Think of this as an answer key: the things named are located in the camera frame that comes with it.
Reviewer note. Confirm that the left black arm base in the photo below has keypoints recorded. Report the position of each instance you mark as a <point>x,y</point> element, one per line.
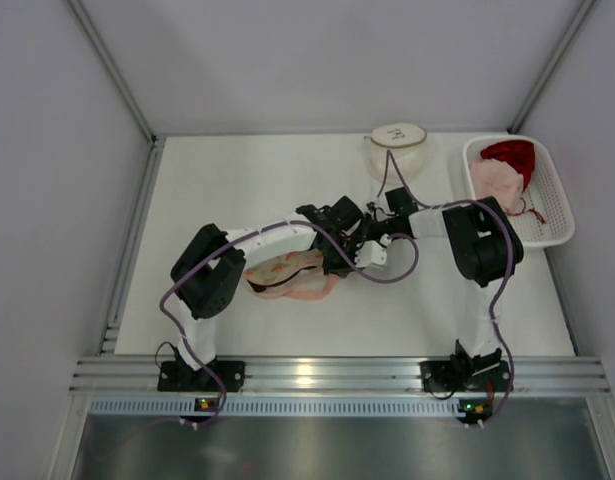
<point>177,376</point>

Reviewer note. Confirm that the pink floral laundry bag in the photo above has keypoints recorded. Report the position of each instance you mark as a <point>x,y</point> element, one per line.
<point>296,275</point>

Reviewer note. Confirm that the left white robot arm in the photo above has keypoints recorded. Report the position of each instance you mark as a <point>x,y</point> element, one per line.
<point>210,269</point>

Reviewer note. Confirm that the white round mesh laundry bag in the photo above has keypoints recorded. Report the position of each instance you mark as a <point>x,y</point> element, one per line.
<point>409,145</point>

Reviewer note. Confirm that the white slotted cable duct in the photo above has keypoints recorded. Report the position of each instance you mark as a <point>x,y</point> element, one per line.
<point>287,407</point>

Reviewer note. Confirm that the aluminium mounting rail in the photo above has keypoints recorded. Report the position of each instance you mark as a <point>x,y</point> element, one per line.
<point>572,376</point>

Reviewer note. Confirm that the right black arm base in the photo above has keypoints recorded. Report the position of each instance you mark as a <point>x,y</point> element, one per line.
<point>442,379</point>

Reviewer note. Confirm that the red garment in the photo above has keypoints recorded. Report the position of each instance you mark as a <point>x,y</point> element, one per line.
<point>519,154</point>

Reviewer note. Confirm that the white plastic laundry basket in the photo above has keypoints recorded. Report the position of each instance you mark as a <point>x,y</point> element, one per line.
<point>543,217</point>

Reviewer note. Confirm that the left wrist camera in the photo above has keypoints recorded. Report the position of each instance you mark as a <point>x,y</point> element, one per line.
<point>373,253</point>

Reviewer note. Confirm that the pink garment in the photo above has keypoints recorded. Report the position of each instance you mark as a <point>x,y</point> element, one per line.
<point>493,178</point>

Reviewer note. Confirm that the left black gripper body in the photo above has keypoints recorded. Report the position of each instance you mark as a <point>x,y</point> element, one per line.
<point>334,257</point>

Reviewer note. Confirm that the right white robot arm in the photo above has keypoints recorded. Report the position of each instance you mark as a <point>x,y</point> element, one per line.
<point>484,245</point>

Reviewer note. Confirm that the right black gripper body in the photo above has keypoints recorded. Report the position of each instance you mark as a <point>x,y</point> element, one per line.
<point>366,232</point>

